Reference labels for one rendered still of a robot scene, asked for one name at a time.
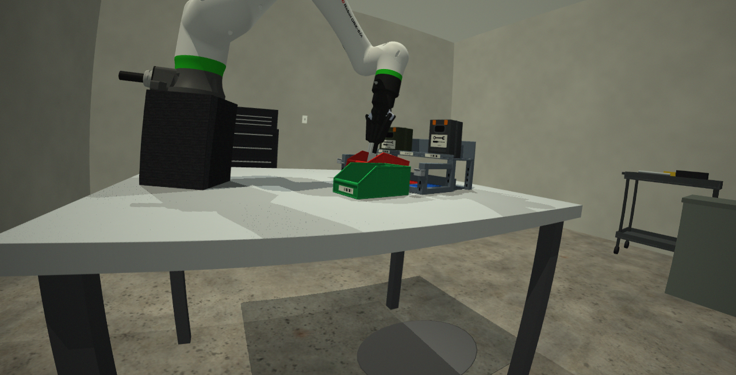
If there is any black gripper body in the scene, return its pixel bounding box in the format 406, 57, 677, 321
371, 92, 395, 122

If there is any red bin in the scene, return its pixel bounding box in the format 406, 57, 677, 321
348, 151, 410, 166

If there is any green bin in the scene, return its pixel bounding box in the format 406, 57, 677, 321
335, 162, 411, 200

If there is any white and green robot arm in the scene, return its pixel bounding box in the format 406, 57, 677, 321
118, 0, 409, 99

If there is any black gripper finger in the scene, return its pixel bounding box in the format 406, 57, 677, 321
367, 109, 396, 162
365, 109, 377, 152

